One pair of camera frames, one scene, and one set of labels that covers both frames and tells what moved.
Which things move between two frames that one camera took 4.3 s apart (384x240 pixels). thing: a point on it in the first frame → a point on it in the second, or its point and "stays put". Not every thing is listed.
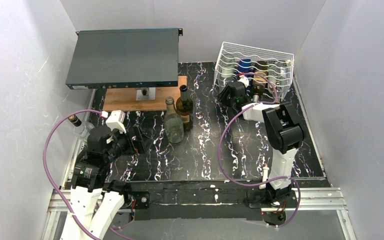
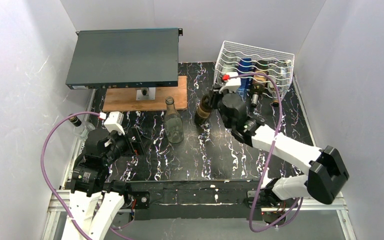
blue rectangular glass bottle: (244, 68) stays put
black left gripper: (136, 139) stays put
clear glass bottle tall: (173, 126) stays put
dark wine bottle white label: (185, 106) → (202, 119)
